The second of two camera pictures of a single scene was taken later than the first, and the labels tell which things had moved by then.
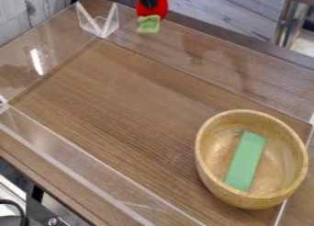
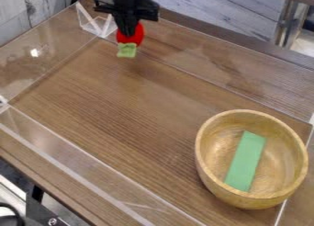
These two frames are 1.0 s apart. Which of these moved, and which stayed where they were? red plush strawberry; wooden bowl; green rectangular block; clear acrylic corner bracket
Moved: red plush strawberry
Stayed: wooden bowl; clear acrylic corner bracket; green rectangular block
